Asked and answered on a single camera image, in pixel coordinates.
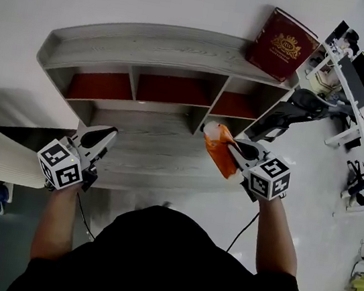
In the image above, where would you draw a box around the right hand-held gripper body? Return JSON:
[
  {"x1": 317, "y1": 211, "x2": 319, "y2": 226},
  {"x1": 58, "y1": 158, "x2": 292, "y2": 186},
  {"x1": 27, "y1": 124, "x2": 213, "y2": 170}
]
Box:
[{"x1": 237, "y1": 148, "x2": 295, "y2": 207}]

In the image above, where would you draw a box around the dark red hardcover book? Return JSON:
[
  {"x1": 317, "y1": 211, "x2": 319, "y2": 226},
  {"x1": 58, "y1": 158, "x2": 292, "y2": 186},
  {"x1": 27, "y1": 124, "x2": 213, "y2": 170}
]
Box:
[{"x1": 242, "y1": 3, "x2": 326, "y2": 87}]

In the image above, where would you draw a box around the person's black clothed body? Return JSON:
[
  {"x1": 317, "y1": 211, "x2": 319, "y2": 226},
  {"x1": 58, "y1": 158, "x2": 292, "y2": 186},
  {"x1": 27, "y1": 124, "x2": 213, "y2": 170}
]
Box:
[{"x1": 6, "y1": 184, "x2": 329, "y2": 291}]

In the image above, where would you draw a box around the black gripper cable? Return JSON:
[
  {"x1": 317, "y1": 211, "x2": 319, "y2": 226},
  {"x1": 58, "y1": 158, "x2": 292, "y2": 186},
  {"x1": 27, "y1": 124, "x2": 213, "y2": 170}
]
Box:
[
  {"x1": 226, "y1": 207, "x2": 261, "y2": 257},
  {"x1": 69, "y1": 192, "x2": 103, "y2": 243}
]

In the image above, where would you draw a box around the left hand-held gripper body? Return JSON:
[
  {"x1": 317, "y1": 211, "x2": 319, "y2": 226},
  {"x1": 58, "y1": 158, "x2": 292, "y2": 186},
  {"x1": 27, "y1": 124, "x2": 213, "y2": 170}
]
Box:
[{"x1": 32, "y1": 132, "x2": 104, "y2": 197}]

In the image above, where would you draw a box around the person's right forearm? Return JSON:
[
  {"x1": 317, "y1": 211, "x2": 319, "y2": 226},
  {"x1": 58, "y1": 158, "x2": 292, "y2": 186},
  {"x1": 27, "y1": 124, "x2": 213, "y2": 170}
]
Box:
[{"x1": 246, "y1": 195, "x2": 308, "y2": 281}]

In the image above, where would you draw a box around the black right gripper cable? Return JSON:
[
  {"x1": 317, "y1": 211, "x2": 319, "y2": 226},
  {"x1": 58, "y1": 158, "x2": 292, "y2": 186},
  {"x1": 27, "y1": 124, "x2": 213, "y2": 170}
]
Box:
[{"x1": 226, "y1": 207, "x2": 261, "y2": 257}]

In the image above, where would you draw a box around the grey wood-grain table top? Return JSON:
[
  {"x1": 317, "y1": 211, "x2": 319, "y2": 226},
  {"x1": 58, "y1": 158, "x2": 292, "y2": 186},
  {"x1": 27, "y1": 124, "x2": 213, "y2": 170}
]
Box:
[{"x1": 69, "y1": 97, "x2": 260, "y2": 211}]

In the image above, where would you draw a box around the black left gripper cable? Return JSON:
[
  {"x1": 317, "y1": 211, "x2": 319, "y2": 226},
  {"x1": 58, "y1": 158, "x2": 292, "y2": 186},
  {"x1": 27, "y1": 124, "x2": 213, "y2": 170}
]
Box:
[{"x1": 69, "y1": 192, "x2": 103, "y2": 243}]

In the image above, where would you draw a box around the orange snack packet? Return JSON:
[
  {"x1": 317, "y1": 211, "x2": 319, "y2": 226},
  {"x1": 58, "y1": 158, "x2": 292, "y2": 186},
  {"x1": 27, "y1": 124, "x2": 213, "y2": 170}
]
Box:
[{"x1": 196, "y1": 119, "x2": 250, "y2": 182}]

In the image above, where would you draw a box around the black mesh office chair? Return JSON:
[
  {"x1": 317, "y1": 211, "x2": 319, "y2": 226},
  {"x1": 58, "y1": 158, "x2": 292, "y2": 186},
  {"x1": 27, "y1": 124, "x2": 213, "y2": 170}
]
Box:
[
  {"x1": 288, "y1": 86, "x2": 356, "y2": 125},
  {"x1": 243, "y1": 95, "x2": 314, "y2": 151}
]

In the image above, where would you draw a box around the person's left forearm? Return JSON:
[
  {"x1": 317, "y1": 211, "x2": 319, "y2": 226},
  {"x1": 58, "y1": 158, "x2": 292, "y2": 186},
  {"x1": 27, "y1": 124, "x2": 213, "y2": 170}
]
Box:
[{"x1": 29, "y1": 184, "x2": 81, "y2": 264}]

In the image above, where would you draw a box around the grey wooden desk shelf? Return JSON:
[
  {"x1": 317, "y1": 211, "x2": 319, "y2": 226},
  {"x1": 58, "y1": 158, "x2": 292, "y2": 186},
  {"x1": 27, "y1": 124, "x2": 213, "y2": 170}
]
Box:
[{"x1": 26, "y1": 5, "x2": 306, "y2": 158}]

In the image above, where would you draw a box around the black swivel chair base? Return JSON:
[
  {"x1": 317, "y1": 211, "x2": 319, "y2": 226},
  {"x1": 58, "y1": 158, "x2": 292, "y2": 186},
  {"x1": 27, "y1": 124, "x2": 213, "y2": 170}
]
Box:
[{"x1": 341, "y1": 159, "x2": 364, "y2": 203}]

